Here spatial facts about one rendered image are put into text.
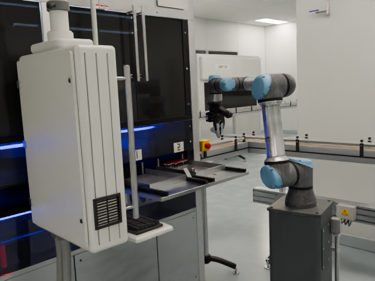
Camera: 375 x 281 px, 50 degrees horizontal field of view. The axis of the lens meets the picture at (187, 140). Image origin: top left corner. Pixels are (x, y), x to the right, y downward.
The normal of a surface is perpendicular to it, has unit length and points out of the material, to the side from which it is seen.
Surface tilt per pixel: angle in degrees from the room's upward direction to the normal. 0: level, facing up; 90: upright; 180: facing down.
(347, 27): 90
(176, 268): 90
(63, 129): 90
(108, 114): 90
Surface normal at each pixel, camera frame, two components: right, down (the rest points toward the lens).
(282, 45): -0.69, 0.13
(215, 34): 0.72, 0.06
